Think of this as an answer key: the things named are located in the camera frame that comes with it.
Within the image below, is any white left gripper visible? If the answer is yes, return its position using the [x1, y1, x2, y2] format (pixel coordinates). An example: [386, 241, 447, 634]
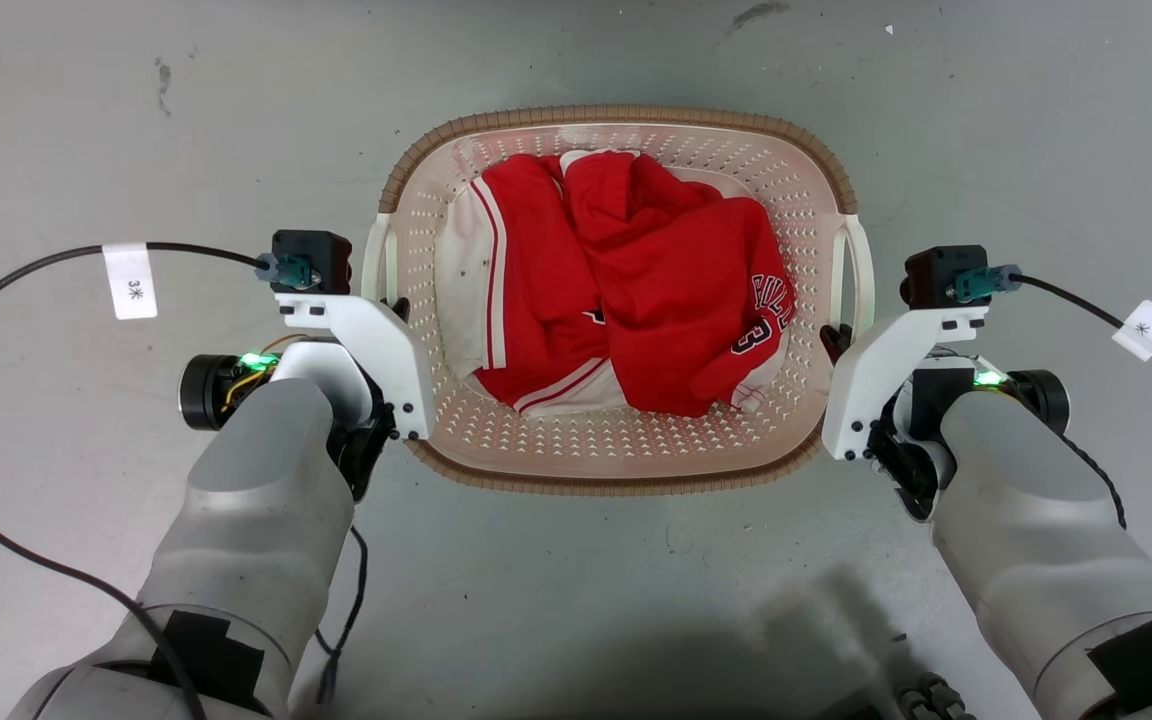
[274, 292, 437, 503]

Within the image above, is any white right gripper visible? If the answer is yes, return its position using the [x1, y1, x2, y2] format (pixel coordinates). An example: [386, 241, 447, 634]
[820, 306, 990, 523]

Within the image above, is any beige perforated plastic laundry basket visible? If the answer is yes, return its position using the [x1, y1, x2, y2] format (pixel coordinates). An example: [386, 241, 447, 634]
[361, 105, 877, 498]

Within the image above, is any red white-striped garment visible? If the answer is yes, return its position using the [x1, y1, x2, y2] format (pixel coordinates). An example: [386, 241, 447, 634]
[433, 153, 629, 417]

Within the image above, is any red lettered basketball jersey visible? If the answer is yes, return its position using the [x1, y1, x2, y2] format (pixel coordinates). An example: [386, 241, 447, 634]
[560, 150, 797, 419]

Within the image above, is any black left camera cable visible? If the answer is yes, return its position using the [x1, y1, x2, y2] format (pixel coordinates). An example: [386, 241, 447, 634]
[0, 241, 272, 720]

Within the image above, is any black camera cable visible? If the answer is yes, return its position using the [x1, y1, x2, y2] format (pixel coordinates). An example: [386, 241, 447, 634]
[0, 241, 272, 720]
[1016, 274, 1152, 405]

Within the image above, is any black right camera cable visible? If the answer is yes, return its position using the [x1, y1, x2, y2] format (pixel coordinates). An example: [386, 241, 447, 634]
[1016, 274, 1152, 405]

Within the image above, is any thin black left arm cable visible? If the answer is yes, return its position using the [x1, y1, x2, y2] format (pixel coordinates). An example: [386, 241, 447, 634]
[314, 524, 370, 705]

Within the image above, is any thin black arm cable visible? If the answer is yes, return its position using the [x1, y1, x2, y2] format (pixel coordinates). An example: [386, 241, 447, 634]
[314, 524, 370, 705]
[1061, 432, 1129, 531]

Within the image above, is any white rectangular cable tag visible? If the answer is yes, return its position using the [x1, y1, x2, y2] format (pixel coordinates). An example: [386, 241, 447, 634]
[102, 243, 159, 321]

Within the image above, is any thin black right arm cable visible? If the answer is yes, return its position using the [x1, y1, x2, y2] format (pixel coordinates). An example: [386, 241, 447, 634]
[1061, 432, 1129, 531]

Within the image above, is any white small cable tag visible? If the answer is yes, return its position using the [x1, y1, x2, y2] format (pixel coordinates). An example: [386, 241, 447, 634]
[1112, 300, 1152, 362]

